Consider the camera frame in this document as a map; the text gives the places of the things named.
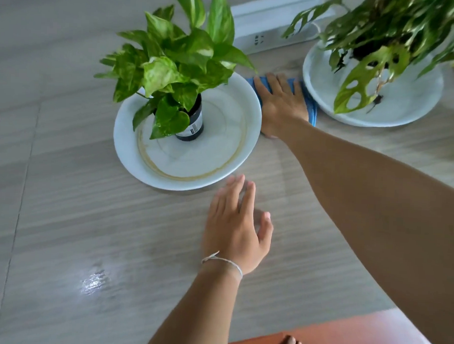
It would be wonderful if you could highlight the person's right hand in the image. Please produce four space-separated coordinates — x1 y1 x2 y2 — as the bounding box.
250 72 312 143

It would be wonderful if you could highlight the blue cleaning cloth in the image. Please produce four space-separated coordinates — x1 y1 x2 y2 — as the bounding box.
243 76 319 128

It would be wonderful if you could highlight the white string bracelet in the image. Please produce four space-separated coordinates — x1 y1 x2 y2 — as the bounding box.
201 250 245 280

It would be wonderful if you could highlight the person's left hand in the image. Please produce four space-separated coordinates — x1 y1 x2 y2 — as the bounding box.
201 172 276 278

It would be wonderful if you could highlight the orange brown mat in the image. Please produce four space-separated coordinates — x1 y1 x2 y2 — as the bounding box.
227 300 453 344

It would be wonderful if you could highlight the clean white plate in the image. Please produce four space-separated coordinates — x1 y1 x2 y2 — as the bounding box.
300 37 447 131

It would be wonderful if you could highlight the white plate with brown ring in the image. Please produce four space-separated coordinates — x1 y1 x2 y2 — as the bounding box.
111 67 264 195

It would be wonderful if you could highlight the person's right forearm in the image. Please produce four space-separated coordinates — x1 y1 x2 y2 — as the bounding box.
268 118 454 344

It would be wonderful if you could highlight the green pothos plant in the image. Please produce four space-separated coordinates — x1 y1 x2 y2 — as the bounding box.
91 0 260 145

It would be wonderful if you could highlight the white power strip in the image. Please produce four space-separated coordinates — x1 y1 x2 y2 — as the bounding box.
228 0 337 59

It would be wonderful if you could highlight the green holed-leaf plant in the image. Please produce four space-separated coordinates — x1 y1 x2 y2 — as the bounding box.
278 0 454 120

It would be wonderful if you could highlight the black plant pot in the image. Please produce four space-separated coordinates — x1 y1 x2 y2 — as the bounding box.
174 92 206 143

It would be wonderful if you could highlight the person's left forearm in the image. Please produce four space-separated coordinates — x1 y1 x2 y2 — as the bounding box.
143 261 243 344

